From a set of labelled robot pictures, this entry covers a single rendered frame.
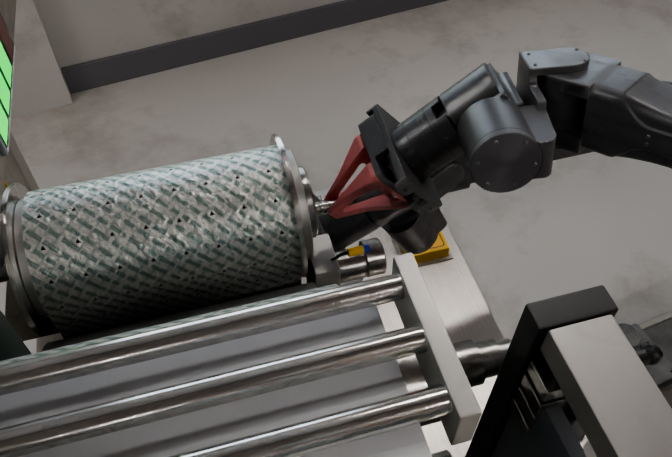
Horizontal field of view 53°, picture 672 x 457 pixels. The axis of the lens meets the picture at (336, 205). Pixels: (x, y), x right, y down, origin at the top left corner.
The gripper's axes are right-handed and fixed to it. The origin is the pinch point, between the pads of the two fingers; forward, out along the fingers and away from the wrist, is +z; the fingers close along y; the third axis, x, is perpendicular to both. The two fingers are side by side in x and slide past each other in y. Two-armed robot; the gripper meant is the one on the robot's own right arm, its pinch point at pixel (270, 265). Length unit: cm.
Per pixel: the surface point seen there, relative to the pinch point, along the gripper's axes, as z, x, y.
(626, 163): -72, -164, 88
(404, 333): -21, 32, -34
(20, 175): 62, -14, 71
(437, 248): -16.2, -26.3, 6.9
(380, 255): -15.2, 5.4, -10.7
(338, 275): -10.9, 7.9, -12.1
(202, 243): -4.3, 21.9, -11.4
